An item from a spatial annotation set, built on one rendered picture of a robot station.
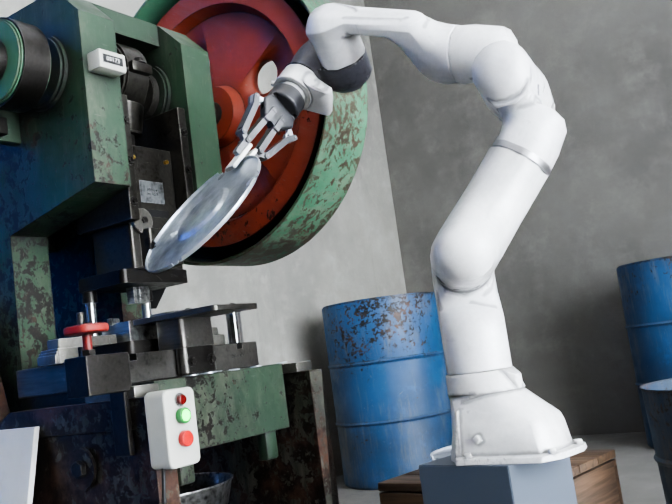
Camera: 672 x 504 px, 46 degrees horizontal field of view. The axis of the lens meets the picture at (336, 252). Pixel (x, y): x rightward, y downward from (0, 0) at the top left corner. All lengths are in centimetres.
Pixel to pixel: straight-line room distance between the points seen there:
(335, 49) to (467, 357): 68
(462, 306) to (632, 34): 362
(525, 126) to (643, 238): 332
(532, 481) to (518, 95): 63
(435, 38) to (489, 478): 79
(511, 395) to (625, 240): 343
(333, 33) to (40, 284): 88
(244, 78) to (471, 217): 106
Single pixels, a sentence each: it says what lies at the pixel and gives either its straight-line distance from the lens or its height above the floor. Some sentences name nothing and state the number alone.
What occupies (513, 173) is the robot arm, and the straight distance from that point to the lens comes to 136.
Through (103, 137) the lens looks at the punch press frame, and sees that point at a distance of 175.
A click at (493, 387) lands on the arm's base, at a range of 133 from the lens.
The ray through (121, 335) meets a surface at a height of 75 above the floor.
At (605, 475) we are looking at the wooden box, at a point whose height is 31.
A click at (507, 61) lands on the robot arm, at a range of 141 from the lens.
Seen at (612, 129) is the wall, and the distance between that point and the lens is 479.
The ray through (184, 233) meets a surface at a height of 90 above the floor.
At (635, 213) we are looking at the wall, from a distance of 470.
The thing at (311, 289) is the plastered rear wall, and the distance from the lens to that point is 436.
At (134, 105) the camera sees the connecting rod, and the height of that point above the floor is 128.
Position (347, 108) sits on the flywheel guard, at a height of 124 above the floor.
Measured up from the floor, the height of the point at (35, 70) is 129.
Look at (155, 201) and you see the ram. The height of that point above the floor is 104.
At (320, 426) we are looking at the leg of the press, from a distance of 185.
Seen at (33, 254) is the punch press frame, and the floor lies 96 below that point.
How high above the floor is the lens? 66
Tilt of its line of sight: 7 degrees up
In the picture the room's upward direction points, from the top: 8 degrees counter-clockwise
